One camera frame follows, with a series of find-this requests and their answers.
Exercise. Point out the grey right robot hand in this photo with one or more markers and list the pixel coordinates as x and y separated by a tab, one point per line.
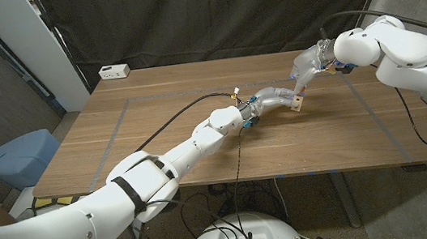
310	62

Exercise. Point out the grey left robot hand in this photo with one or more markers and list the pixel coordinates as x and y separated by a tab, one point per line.
268	98

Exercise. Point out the small wooden block with holes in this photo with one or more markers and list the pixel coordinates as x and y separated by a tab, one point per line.
297	103

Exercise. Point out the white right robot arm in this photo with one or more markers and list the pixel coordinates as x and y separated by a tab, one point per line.
414	58

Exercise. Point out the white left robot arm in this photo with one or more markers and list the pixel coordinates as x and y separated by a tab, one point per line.
127	211

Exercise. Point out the black curtain backdrop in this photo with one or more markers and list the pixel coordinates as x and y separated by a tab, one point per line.
217	13

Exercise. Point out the grey table leg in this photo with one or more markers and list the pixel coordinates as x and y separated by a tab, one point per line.
346	201

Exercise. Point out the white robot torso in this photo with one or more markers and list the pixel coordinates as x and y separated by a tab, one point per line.
264	231

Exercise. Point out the white power strip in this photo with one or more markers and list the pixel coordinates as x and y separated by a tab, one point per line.
114	71

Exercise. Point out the white cabinet panel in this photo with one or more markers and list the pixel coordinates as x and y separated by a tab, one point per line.
33	47

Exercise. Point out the blue padded stool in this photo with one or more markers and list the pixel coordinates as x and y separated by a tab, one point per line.
22	157

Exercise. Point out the grey sneaker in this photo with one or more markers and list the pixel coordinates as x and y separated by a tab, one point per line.
25	215

